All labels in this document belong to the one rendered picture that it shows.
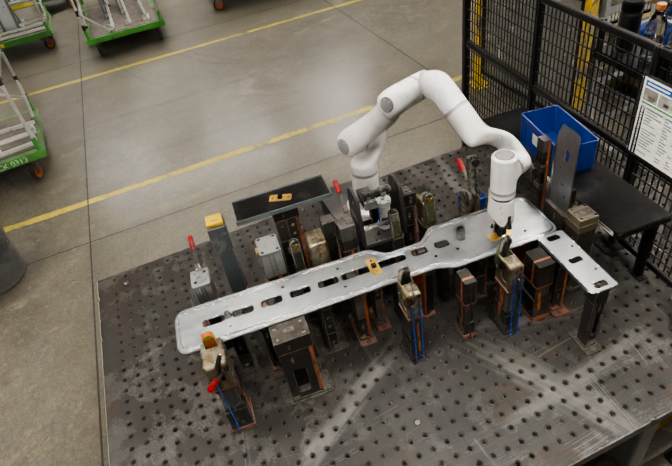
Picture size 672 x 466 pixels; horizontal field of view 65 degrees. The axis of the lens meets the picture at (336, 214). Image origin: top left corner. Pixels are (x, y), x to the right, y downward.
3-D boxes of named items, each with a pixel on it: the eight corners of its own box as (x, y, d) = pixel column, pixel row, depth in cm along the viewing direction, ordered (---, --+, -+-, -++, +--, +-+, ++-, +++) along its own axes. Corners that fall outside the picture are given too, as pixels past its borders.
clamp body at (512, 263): (501, 341, 192) (507, 274, 170) (484, 318, 201) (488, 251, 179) (523, 333, 193) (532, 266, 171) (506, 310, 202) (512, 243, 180)
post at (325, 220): (337, 297, 219) (321, 224, 194) (333, 288, 223) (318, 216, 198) (348, 293, 220) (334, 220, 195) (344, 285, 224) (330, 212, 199)
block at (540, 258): (529, 324, 195) (537, 271, 178) (513, 303, 204) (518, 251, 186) (552, 316, 197) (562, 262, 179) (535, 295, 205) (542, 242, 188)
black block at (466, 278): (463, 345, 193) (464, 290, 175) (449, 323, 201) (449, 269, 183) (483, 337, 194) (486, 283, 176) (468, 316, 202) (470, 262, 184)
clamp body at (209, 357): (231, 440, 177) (198, 379, 154) (225, 403, 189) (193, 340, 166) (262, 429, 179) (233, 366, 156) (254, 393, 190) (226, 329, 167)
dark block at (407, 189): (409, 274, 223) (403, 195, 197) (403, 263, 229) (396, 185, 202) (420, 270, 224) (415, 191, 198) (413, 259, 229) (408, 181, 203)
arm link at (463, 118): (471, 101, 185) (523, 171, 182) (439, 120, 178) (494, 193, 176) (485, 87, 177) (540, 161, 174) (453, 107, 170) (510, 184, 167)
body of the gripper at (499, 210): (484, 188, 182) (483, 213, 189) (500, 204, 174) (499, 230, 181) (504, 181, 183) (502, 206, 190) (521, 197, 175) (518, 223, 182)
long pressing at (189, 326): (179, 364, 169) (177, 361, 168) (174, 313, 186) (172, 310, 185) (561, 231, 189) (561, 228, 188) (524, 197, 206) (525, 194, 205)
